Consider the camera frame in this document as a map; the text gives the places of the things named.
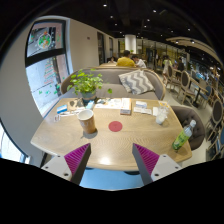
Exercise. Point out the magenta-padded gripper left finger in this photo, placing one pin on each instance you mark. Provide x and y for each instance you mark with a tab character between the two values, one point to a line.
76	158

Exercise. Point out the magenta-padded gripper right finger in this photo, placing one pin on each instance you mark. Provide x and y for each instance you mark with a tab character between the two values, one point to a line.
146	159

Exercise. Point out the clear green-label drink bottle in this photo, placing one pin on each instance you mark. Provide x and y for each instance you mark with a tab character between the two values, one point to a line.
181	138

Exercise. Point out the brown paper cup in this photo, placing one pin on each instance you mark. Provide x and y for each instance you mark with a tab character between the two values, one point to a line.
88	124

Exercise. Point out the pill blister pack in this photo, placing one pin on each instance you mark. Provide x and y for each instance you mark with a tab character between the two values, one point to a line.
57	118

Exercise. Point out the flat round red coaster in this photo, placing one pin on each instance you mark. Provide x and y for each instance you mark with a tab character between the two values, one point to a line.
115	126

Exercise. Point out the small blue box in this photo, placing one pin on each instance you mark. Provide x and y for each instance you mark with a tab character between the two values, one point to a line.
62	109

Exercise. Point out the white blue-print card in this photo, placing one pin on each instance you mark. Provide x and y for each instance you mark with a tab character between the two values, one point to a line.
141	104

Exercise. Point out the dark grey armchair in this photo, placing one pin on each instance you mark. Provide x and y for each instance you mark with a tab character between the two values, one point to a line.
193	126

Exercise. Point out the open white menu leaflet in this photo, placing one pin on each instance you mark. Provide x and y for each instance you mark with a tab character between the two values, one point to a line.
111	104

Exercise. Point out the green potted plant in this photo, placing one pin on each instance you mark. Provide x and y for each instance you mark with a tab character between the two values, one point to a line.
86	83

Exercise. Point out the grey chevron cushion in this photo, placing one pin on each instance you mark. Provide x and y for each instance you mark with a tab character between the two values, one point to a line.
136	82

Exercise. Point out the group of dining chairs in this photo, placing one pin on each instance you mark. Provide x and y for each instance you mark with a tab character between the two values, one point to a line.
185	83

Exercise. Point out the large painted glass window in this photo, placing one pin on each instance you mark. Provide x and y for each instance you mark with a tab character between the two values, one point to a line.
46	71

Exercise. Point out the person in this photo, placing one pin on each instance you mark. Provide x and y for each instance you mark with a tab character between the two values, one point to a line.
125	61
166	65
140	63

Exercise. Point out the group of ceiling lights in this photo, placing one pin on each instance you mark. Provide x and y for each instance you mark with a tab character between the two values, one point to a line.
154	11

